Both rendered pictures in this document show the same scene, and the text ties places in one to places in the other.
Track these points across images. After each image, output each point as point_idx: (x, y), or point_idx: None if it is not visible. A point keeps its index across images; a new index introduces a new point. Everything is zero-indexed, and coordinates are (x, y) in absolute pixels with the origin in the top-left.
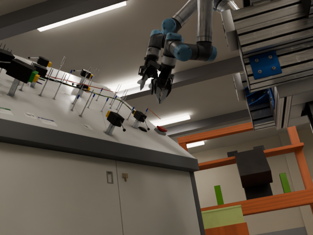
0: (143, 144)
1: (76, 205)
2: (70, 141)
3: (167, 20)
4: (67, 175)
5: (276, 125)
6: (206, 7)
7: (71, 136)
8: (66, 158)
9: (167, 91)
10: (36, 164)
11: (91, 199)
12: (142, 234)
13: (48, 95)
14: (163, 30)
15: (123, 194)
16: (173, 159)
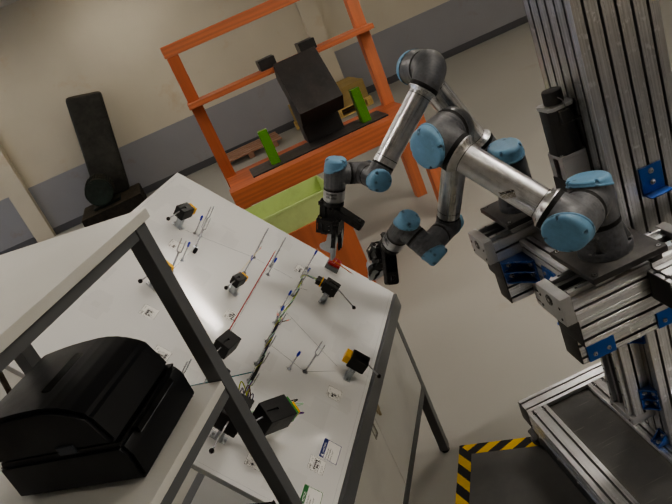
0: (369, 346)
1: (378, 499)
2: (361, 455)
3: (379, 176)
4: (363, 483)
5: (541, 304)
6: (461, 179)
7: (359, 447)
8: None
9: None
10: None
11: (379, 477)
12: (403, 448)
13: (244, 361)
14: (373, 190)
15: (384, 431)
16: (391, 329)
